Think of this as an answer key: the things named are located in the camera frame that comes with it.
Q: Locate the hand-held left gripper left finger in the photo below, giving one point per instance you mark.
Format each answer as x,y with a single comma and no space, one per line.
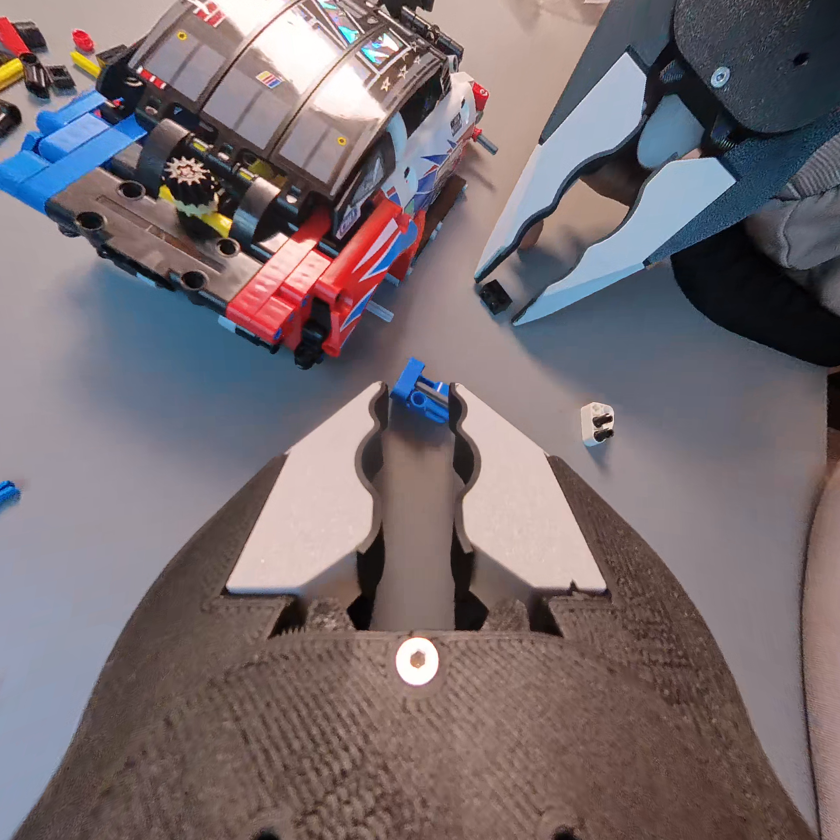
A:
302,525

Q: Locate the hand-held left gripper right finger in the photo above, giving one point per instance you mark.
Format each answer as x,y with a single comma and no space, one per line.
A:
531,525

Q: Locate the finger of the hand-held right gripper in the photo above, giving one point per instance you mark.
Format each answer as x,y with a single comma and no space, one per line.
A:
564,144
669,210

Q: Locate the white lego liftarm piece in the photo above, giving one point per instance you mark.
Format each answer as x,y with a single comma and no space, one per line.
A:
589,426

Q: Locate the black two-hole lego brick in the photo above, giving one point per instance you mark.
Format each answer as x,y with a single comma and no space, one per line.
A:
496,296

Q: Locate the blue lego panel piece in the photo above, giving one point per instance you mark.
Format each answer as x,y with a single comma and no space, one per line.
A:
410,387

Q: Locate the lego race car model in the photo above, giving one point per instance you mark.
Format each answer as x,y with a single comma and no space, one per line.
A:
262,131

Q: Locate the long blue lego pin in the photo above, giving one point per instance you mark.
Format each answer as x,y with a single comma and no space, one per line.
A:
8,493

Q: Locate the pile of small lego pieces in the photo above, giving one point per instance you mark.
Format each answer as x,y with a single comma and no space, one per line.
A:
39,65

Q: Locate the black wrist rest pad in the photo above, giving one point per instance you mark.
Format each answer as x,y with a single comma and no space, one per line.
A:
754,308

